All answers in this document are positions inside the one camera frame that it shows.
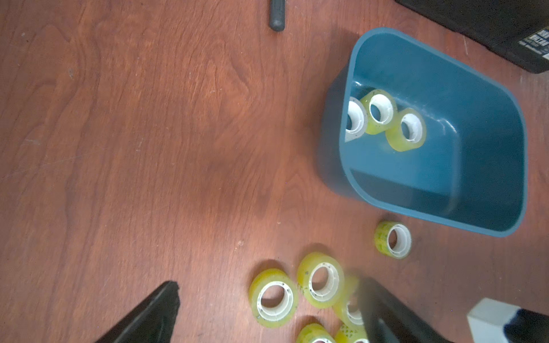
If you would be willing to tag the yellow tape roll one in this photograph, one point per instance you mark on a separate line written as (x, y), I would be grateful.
(380, 110)

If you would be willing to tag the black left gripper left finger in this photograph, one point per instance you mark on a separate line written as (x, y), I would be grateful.
(152, 320)

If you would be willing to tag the yellow black toolbox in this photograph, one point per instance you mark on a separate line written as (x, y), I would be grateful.
(514, 30)

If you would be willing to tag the yellow tape roll six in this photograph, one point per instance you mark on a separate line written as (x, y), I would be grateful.
(393, 239)

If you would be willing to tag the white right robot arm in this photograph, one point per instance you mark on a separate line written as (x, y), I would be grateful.
(494, 321)

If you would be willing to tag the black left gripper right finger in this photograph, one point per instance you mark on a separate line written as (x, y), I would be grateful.
(387, 319)

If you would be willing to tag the yellow tape roll three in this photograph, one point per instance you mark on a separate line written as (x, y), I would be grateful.
(321, 279)

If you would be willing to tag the grey claw hammer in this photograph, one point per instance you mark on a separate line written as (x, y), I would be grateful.
(277, 15)

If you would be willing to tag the yellow tape roll seven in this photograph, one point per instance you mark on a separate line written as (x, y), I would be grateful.
(314, 333)

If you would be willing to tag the yellow tape roll five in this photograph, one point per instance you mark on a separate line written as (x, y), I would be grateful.
(408, 131)

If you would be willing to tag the teal plastic storage box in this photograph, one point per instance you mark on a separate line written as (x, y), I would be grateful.
(471, 172)

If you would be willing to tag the large clear tape roll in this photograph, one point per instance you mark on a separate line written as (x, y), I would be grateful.
(356, 120)

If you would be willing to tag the yellow tape roll four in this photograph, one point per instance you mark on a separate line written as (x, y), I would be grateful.
(346, 307)

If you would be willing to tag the yellow tape roll two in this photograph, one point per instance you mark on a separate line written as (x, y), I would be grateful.
(273, 298)

